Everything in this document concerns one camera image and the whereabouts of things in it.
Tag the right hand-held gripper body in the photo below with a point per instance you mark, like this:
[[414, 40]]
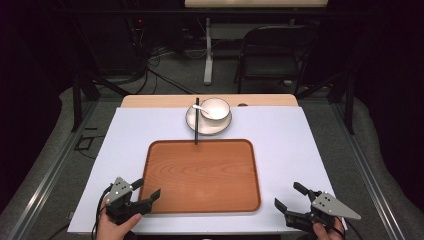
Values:
[[328, 208]]

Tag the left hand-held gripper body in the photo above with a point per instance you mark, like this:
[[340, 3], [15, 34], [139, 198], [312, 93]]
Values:
[[120, 206]]

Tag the person's left hand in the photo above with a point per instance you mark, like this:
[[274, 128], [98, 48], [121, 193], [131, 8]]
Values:
[[111, 228]]

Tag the person's right hand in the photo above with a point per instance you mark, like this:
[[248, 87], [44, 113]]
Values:
[[325, 232]]

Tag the white table mat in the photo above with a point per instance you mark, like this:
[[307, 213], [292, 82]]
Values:
[[283, 150]]

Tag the brown wooden tray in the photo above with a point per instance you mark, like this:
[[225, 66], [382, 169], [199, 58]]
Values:
[[200, 176]]

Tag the black chopsticks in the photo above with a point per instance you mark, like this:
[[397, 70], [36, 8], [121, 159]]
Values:
[[196, 133]]

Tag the light wooden table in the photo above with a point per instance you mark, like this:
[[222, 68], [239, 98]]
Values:
[[150, 100]]

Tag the white round plate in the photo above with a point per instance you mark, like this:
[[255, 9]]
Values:
[[210, 128]]

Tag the white spoon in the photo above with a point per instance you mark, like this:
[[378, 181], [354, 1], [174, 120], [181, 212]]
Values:
[[196, 107]]

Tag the black metal stand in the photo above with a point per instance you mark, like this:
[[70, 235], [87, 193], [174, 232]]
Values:
[[349, 100], [77, 100]]

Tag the white bowl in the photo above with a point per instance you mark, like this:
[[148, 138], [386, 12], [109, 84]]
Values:
[[217, 108]]

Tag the black folding chair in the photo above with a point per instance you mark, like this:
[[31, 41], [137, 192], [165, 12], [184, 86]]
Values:
[[270, 66]]

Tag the white desk leg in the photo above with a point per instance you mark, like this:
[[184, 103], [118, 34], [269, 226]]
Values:
[[208, 60]]

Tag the light desk top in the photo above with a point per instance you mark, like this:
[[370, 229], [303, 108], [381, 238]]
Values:
[[253, 3]]

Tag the aluminium floor rail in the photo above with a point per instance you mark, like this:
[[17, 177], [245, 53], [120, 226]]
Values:
[[370, 176], [50, 176]]

